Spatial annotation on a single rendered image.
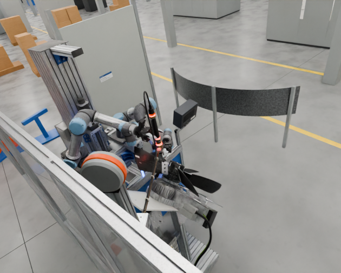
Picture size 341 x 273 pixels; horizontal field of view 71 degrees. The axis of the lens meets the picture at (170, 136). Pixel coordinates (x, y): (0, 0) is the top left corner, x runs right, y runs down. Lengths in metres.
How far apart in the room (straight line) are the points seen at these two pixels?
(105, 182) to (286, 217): 2.43
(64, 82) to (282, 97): 2.50
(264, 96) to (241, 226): 1.60
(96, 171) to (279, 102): 2.83
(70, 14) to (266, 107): 7.67
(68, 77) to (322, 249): 2.84
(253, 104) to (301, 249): 1.73
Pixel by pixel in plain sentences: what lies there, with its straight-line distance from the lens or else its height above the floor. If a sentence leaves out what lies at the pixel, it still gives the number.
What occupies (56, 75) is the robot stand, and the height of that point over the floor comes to 1.82.
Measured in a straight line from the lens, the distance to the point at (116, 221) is 0.52.
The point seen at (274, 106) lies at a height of 0.70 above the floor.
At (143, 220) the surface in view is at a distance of 1.28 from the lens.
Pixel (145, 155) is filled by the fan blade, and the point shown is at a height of 1.39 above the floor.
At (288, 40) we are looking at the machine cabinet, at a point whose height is 0.08.
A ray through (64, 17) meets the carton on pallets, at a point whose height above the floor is 1.37.
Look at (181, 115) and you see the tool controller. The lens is 2.30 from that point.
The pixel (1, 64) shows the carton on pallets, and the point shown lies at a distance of 10.66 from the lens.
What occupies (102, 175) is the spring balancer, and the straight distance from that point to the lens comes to 0.86.
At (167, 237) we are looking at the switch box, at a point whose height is 0.84.
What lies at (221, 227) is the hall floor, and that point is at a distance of 2.88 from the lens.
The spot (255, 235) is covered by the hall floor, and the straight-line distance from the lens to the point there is 2.85.
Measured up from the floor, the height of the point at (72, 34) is 1.90.
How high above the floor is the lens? 2.45
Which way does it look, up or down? 37 degrees down
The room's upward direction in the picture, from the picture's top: 11 degrees counter-clockwise
